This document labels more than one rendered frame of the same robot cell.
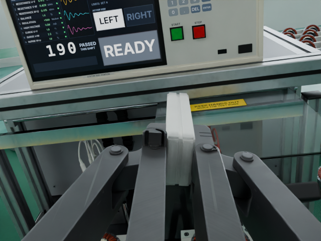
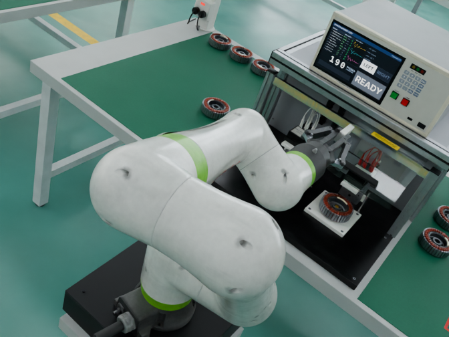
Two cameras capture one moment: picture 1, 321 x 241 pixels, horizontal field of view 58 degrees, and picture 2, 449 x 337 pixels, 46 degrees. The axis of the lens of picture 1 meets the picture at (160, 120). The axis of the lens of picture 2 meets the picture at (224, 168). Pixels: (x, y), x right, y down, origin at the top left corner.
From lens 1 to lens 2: 1.22 m
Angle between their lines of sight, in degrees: 20
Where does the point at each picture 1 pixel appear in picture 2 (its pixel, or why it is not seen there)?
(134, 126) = (342, 122)
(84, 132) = (317, 106)
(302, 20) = not seen: outside the picture
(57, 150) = (291, 100)
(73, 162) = (294, 114)
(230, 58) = (411, 124)
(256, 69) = (416, 138)
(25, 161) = (272, 94)
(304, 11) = not seen: outside the picture
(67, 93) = (324, 84)
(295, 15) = not seen: outside the picture
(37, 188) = (266, 113)
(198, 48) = (399, 109)
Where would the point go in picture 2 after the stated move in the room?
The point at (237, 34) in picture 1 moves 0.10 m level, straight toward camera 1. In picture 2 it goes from (421, 116) to (405, 123)
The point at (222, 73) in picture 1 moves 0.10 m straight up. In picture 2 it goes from (400, 128) to (416, 101)
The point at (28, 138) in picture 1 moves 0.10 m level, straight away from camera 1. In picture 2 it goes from (290, 89) to (289, 75)
